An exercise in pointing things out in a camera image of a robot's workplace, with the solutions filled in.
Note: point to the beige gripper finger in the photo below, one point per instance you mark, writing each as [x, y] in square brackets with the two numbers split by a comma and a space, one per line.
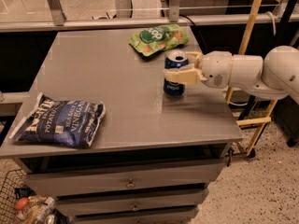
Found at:
[197, 57]
[184, 76]

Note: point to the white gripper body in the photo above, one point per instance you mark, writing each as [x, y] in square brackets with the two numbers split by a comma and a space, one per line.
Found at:
[216, 68]

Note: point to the blue pepsi can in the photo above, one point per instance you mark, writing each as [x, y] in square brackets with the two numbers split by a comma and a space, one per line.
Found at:
[174, 59]

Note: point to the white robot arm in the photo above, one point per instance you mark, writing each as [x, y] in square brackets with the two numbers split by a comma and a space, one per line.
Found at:
[272, 78]

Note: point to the green snack bag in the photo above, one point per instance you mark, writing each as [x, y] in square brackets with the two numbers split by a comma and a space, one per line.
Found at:
[159, 38]

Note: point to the grey drawer cabinet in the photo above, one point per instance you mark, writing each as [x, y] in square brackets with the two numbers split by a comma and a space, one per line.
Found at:
[153, 156]

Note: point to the blue potato chips bag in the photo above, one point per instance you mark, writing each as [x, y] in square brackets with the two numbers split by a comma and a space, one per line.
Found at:
[68, 123]

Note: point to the white bottle in basket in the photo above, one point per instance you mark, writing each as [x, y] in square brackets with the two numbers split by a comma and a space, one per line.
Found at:
[43, 211]

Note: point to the orange round item in basket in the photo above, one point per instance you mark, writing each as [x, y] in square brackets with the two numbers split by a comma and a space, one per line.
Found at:
[21, 203]

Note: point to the metal railing frame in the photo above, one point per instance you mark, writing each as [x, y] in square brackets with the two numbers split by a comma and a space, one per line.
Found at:
[43, 15]

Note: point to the black wire basket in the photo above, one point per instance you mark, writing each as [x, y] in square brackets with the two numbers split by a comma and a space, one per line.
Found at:
[11, 190]

